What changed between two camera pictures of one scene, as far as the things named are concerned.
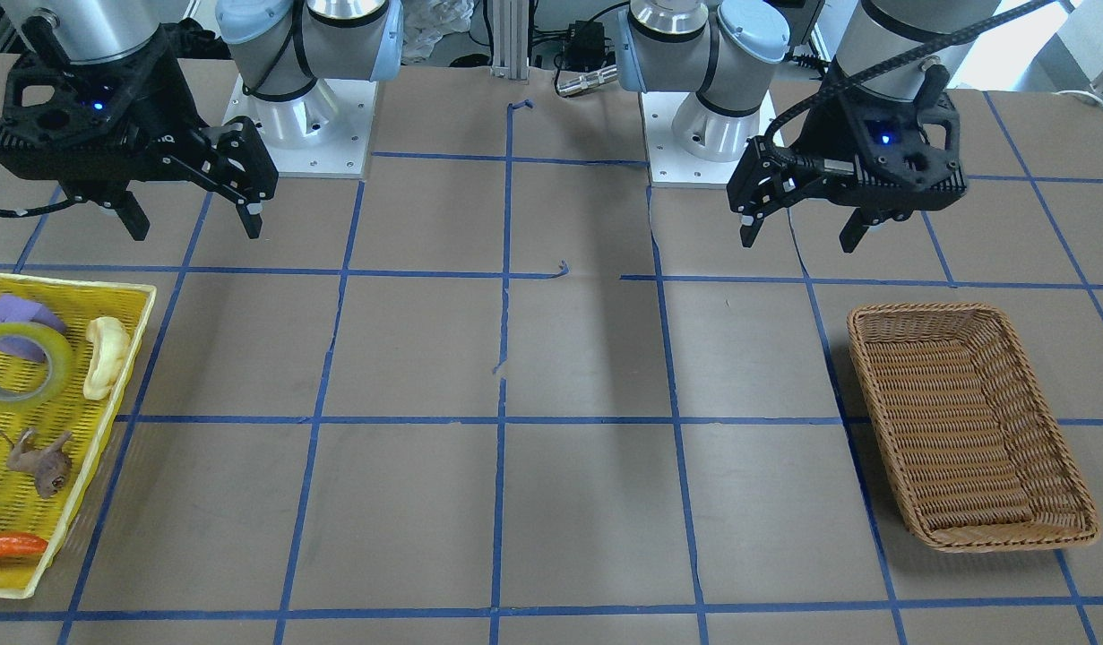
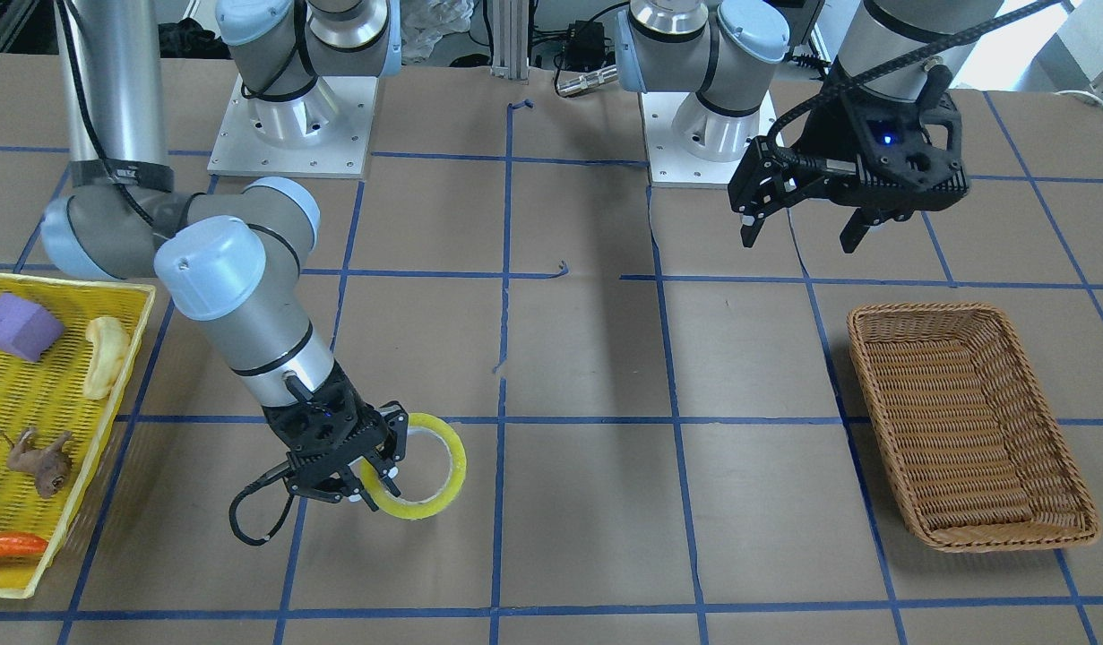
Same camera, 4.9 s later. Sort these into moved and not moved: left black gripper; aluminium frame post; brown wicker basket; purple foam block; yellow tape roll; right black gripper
Moved: right black gripper; yellow tape roll
Not moved: brown wicker basket; purple foam block; left black gripper; aluminium frame post
